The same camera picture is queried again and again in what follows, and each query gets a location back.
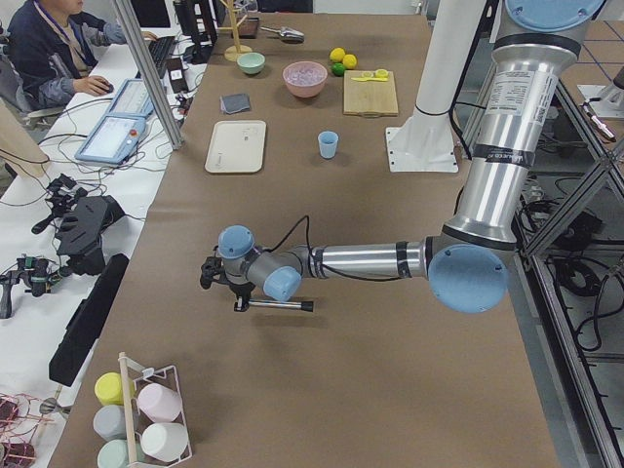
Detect white wire cup rack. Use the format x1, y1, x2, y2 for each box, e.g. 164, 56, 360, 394
118, 352, 193, 467

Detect green lime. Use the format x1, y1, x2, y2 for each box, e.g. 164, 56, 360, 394
331, 63, 346, 77

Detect black speaker bar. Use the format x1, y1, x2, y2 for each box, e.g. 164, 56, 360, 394
49, 253, 129, 387

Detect wooden cup stand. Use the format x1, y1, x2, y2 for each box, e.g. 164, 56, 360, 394
218, 0, 253, 62

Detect blue plastic cup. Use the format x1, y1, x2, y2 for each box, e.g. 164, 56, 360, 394
318, 131, 339, 160

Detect yellow plastic cup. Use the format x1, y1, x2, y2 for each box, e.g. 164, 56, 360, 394
94, 371, 124, 406

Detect seated person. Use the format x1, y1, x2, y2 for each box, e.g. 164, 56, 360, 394
0, 0, 162, 116

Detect grey folded cloth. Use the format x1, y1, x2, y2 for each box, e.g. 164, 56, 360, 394
219, 93, 251, 115

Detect cream rabbit tray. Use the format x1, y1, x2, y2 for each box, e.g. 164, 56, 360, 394
205, 120, 266, 174

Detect steel muddler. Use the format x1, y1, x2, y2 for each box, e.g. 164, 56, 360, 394
249, 299, 314, 312

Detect mint green bowl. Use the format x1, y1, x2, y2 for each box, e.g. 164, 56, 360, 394
237, 52, 266, 76

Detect wooden rack handle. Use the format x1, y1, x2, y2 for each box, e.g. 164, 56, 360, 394
118, 352, 137, 467

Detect yellow plastic knife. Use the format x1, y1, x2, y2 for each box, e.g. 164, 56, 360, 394
350, 76, 388, 82

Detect white plastic cup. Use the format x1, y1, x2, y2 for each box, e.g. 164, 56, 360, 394
140, 422, 189, 462

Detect pale green plastic cup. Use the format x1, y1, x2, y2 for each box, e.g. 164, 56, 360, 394
97, 440, 130, 468

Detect black keyboard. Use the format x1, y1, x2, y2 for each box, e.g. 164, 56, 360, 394
145, 36, 176, 79

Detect pink plastic cup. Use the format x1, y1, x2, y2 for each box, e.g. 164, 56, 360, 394
136, 383, 182, 422

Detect aluminium frame post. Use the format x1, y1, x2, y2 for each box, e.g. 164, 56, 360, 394
112, 0, 183, 150

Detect steel ice scoop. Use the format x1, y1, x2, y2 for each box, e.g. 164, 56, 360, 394
259, 26, 305, 44

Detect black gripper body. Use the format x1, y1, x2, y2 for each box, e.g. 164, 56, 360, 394
228, 282, 254, 298

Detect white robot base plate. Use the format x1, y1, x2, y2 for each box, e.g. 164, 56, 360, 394
385, 123, 458, 174

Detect wooden cutting board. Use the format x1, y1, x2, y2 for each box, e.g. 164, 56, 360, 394
343, 70, 399, 117

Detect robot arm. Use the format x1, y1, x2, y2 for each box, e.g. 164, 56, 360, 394
216, 1, 602, 313

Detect whole yellow lemon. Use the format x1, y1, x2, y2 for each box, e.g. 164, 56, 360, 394
330, 47, 346, 63

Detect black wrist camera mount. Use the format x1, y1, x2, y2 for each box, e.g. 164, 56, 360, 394
200, 255, 230, 290

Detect blue teach pendant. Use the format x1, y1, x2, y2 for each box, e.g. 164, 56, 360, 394
108, 78, 154, 117
75, 114, 146, 166

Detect pink ice bowl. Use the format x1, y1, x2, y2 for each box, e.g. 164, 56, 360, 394
282, 61, 328, 98

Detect grey plastic cup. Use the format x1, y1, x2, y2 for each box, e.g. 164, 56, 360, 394
93, 405, 127, 442

